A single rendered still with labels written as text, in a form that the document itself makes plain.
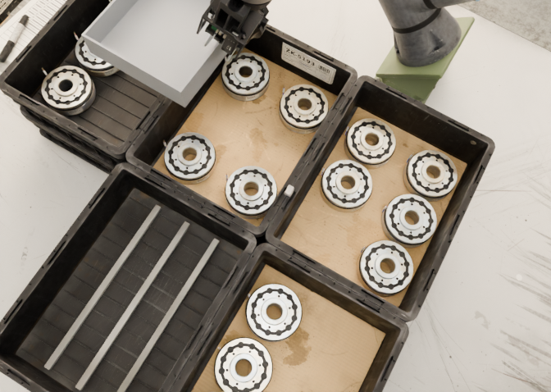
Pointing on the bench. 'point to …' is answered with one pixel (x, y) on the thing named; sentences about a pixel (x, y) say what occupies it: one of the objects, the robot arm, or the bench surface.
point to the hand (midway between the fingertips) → (228, 38)
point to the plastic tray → (159, 34)
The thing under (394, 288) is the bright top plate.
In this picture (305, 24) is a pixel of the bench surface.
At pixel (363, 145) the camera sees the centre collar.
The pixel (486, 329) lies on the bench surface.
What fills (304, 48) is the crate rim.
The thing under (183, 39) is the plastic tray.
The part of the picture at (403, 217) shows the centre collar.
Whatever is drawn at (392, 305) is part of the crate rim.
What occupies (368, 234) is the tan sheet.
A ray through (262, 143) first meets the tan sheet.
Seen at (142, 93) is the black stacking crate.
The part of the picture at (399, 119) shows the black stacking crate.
